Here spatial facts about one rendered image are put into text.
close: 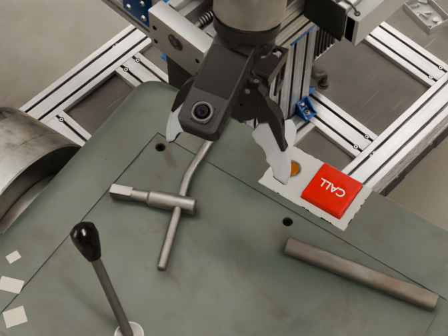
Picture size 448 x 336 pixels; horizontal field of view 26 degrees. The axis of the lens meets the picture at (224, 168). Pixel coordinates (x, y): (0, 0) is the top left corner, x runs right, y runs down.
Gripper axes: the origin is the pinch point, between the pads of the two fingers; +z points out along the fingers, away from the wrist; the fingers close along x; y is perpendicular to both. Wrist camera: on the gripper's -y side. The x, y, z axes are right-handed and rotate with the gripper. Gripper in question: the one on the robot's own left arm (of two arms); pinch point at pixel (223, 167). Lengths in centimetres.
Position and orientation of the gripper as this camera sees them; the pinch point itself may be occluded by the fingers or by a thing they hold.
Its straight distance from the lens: 113.1
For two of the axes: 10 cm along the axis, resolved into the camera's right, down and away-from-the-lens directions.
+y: 4.1, -6.0, 6.9
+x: -9.1, -3.3, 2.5
